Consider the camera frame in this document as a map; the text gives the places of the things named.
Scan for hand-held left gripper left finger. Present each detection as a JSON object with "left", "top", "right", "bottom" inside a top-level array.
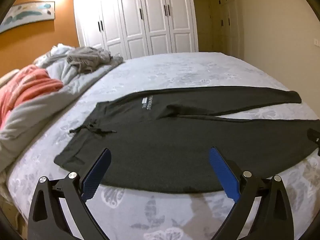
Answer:
[{"left": 27, "top": 148, "right": 112, "bottom": 240}]

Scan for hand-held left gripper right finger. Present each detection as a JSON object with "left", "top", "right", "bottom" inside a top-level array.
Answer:
[{"left": 209, "top": 147, "right": 294, "bottom": 240}]

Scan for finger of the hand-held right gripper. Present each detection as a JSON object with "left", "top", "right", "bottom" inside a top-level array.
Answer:
[{"left": 307, "top": 128, "right": 320, "bottom": 148}]

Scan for dark grey pants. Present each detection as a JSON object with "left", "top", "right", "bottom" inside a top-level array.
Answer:
[{"left": 54, "top": 87, "right": 318, "bottom": 194}]

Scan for light grey duvet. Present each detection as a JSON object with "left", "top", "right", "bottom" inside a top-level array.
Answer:
[{"left": 0, "top": 44, "right": 124, "bottom": 173}]

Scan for bed with floral sheet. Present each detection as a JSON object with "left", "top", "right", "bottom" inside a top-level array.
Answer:
[{"left": 6, "top": 52, "right": 320, "bottom": 240}]

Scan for coral pink blanket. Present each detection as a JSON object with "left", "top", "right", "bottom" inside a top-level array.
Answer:
[{"left": 0, "top": 64, "right": 64, "bottom": 128}]

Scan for crumpled grey garment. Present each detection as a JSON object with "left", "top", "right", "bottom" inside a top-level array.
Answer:
[{"left": 66, "top": 46, "right": 112, "bottom": 74}]

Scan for cream hallway closet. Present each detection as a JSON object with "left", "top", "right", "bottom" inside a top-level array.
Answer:
[{"left": 209, "top": 0, "right": 241, "bottom": 58}]

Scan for white panelled wardrobe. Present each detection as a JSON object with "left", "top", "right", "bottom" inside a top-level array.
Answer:
[{"left": 73, "top": 0, "right": 199, "bottom": 59}]

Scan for framed feather wall painting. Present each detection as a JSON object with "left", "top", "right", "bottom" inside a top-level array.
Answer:
[{"left": 0, "top": 1, "right": 55, "bottom": 34}]

